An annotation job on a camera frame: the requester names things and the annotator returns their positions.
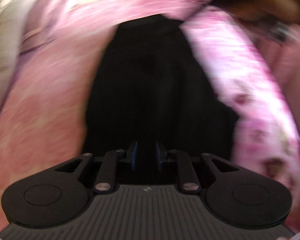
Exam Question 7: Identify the black trousers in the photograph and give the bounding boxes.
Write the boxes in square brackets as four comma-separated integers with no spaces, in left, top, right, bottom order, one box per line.
[82,14,241,183]

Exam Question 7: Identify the pink floral bedspread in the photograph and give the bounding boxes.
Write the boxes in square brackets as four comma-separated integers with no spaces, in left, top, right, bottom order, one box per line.
[0,0,300,232]

